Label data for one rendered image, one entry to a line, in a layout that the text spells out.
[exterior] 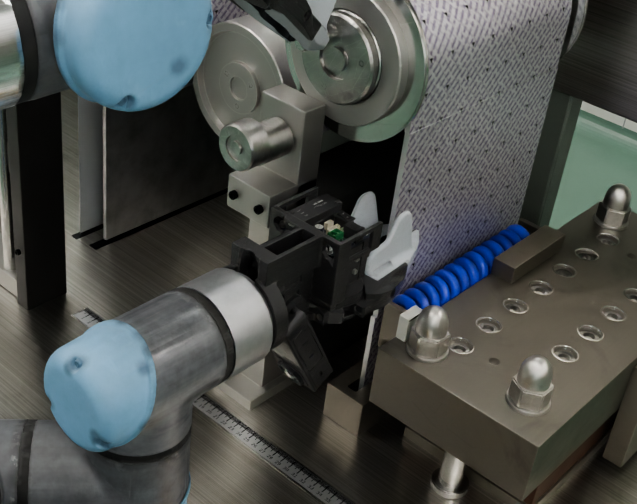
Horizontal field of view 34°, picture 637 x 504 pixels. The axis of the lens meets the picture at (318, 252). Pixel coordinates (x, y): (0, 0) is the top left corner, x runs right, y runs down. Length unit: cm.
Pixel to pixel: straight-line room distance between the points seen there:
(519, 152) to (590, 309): 17
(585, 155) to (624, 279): 265
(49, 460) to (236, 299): 17
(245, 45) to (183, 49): 47
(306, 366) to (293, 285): 8
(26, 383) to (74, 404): 35
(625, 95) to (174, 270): 52
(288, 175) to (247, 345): 21
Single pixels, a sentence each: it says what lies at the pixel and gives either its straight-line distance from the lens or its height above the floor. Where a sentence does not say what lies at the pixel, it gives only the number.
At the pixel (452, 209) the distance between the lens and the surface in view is 96.
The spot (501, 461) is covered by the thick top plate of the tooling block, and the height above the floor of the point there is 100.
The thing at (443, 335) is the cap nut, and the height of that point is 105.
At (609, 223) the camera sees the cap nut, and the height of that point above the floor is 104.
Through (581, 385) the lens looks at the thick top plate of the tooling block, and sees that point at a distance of 90.
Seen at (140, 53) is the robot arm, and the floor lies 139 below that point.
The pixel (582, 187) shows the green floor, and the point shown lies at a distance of 348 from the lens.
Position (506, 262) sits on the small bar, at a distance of 99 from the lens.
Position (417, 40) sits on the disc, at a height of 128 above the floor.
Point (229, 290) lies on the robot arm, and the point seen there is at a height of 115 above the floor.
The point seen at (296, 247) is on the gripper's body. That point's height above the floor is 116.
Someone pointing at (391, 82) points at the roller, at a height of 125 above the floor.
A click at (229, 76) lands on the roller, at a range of 95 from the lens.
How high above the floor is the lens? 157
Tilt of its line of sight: 33 degrees down
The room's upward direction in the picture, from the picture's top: 7 degrees clockwise
